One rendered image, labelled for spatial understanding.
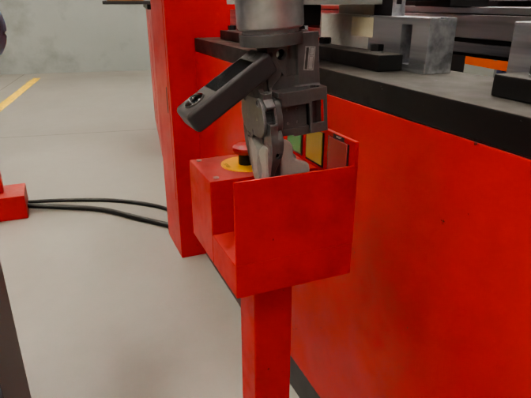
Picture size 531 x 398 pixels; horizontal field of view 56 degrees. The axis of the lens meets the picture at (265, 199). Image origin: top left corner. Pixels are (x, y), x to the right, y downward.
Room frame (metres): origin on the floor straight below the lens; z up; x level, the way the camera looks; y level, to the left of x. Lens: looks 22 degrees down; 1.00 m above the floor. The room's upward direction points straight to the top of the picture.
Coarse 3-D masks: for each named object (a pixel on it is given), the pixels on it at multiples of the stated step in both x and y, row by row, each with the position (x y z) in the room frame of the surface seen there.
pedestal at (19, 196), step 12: (0, 180) 2.27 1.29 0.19; (0, 192) 2.26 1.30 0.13; (12, 192) 2.28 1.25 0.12; (24, 192) 2.30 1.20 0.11; (0, 204) 2.20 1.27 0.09; (12, 204) 2.21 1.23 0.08; (24, 204) 2.24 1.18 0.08; (0, 216) 2.19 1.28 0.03; (12, 216) 2.21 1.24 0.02; (24, 216) 2.23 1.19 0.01
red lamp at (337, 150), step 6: (330, 138) 0.62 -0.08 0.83; (330, 144) 0.62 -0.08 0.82; (336, 144) 0.61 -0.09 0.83; (342, 144) 0.59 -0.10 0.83; (330, 150) 0.62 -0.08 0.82; (336, 150) 0.61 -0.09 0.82; (342, 150) 0.59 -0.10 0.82; (330, 156) 0.62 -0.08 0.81; (336, 156) 0.61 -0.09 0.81; (342, 156) 0.59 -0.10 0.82; (330, 162) 0.62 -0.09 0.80; (336, 162) 0.61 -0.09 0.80; (342, 162) 0.59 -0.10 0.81; (330, 168) 0.62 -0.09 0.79
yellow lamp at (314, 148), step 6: (318, 132) 0.65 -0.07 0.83; (312, 138) 0.67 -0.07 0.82; (318, 138) 0.65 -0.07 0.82; (312, 144) 0.67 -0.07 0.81; (318, 144) 0.65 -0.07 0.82; (306, 150) 0.68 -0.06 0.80; (312, 150) 0.66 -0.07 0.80; (318, 150) 0.65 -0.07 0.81; (306, 156) 0.68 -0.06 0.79; (312, 156) 0.66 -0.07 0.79; (318, 156) 0.65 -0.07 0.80; (318, 162) 0.65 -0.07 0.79
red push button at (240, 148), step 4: (236, 144) 0.67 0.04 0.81; (240, 144) 0.67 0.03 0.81; (244, 144) 0.67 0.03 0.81; (232, 148) 0.67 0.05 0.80; (236, 148) 0.66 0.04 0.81; (240, 148) 0.66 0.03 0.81; (244, 148) 0.66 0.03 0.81; (236, 152) 0.66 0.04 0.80; (240, 152) 0.66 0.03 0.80; (244, 152) 0.65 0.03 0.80; (240, 156) 0.67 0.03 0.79; (244, 156) 0.66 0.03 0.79; (248, 156) 0.66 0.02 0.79; (240, 160) 0.67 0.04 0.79; (244, 160) 0.66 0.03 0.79; (248, 160) 0.66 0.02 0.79; (240, 164) 0.67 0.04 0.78; (244, 164) 0.66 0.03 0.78; (248, 164) 0.66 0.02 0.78
